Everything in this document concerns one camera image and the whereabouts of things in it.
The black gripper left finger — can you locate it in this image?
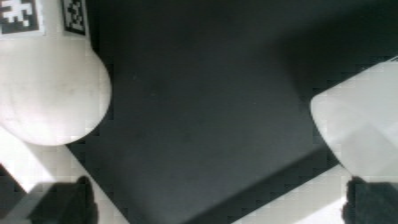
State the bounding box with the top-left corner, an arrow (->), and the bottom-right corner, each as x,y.
28,176 -> 97,224

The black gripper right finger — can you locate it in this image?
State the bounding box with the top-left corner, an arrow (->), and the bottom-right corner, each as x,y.
342,176 -> 398,224

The white cylindrical lamp shade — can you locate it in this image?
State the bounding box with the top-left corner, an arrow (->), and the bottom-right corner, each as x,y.
310,56 -> 398,183

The white lamp bulb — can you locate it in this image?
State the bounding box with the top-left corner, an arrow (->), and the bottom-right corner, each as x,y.
0,0 -> 111,146

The white left corner bracket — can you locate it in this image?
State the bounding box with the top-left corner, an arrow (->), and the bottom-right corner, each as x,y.
0,127 -> 129,224

